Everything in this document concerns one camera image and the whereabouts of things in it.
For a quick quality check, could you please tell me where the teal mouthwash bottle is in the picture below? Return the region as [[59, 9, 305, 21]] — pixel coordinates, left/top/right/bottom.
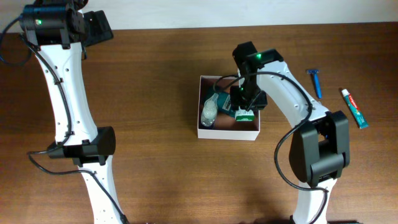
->
[[203, 86, 236, 118]]

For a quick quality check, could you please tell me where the green toothpaste tube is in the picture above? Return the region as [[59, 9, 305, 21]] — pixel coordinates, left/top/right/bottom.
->
[[341, 89, 369, 129]]

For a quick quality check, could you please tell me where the green white soap box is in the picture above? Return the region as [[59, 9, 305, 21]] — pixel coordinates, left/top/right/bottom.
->
[[235, 109, 255, 122]]

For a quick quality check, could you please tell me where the white cardboard box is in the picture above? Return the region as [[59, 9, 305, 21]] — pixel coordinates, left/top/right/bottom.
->
[[197, 75, 261, 141]]

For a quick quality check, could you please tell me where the blue disposable razor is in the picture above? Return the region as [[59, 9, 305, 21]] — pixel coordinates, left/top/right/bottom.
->
[[306, 69, 323, 99]]

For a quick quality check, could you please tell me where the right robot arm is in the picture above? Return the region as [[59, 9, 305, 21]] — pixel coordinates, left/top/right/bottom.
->
[[231, 42, 350, 223]]

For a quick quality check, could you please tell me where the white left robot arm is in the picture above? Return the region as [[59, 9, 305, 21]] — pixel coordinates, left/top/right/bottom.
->
[[19, 1, 128, 223]]

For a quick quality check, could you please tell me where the clear spray bottle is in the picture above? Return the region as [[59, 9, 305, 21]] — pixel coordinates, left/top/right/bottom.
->
[[200, 93, 219, 127]]

